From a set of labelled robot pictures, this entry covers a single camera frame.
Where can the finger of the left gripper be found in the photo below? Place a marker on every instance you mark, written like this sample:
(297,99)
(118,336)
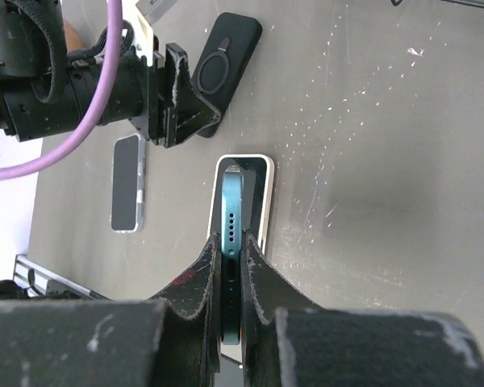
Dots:
(185,111)

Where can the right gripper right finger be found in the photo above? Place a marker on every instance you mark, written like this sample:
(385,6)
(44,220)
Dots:
(289,340)

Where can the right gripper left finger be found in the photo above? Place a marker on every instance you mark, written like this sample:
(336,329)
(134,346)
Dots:
(169,339)

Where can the teal-edged black phone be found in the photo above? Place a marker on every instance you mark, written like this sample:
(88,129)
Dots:
(231,240)

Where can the white-edged black phone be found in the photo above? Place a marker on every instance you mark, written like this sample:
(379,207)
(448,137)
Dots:
(125,185)

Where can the beige phone case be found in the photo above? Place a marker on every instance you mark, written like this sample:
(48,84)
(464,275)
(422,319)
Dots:
(270,201)

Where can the tan ceramic bowl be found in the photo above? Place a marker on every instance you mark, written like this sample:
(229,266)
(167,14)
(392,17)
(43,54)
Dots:
(72,38)

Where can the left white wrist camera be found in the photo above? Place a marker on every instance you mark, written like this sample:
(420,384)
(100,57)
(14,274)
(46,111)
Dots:
(142,15)

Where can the aluminium rail with cable duct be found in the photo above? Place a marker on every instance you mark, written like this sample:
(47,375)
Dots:
(40,282)

